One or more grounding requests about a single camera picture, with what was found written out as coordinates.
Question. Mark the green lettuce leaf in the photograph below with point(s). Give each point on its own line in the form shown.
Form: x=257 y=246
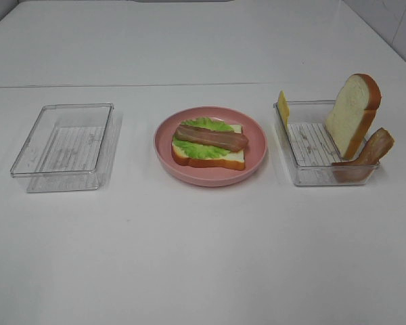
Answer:
x=201 y=151

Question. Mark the bread slice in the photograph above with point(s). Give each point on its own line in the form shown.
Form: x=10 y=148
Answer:
x=353 y=113
x=234 y=160

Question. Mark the bacon strip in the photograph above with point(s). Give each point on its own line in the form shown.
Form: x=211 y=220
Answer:
x=228 y=140
x=365 y=159

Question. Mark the yellow cheese slice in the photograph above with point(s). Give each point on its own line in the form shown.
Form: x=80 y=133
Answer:
x=283 y=109

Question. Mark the pink round plate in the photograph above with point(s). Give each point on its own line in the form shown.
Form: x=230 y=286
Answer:
x=211 y=176

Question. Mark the clear right plastic tray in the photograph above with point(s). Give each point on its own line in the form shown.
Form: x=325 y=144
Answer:
x=309 y=150

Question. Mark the clear plastic tray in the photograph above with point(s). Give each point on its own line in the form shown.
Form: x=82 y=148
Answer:
x=309 y=150
x=70 y=148

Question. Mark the clear left plastic tray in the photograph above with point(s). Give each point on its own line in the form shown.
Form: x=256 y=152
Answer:
x=70 y=148

